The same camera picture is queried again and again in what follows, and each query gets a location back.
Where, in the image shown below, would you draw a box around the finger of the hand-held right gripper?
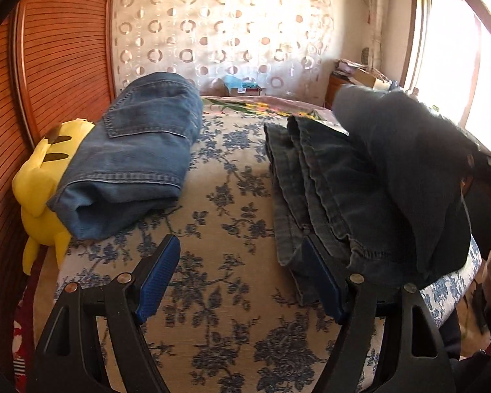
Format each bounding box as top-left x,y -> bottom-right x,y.
460,147 -> 491,204

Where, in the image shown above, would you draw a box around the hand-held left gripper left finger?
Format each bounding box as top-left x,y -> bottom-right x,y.
32,234 -> 181,393

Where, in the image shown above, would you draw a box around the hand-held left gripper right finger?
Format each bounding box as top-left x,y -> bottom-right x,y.
300,235 -> 453,393

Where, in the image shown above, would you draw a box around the blue denim pants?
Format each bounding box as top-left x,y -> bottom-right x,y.
47,72 -> 204,241
264,84 -> 482,309

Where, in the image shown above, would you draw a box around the folded blue denim pants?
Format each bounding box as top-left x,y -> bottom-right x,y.
47,72 -> 204,241

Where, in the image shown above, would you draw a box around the blue floral bedsheet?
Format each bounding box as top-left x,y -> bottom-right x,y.
57,111 -> 482,393

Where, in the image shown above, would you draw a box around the red patterned cloth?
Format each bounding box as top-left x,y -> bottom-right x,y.
9,289 -> 39,393

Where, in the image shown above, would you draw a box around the open cardboard box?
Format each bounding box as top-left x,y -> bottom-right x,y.
348,65 -> 387,90

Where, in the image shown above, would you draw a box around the yellow plush toy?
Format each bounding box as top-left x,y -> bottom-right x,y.
12,119 -> 96,275

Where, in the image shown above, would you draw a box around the wooden cabinet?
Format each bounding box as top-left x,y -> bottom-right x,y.
324,71 -> 355,109

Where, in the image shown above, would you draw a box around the colourful flower blanket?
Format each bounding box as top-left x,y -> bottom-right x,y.
200,95 -> 350,136

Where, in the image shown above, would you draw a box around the cardboard box with blue cloth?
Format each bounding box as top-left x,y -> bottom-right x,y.
221,75 -> 266,97

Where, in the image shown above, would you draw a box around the wooden headboard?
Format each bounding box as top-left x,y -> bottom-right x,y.
0,0 -> 117,393

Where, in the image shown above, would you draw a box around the sheer curtain with circles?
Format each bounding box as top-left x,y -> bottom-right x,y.
114,0 -> 336,98

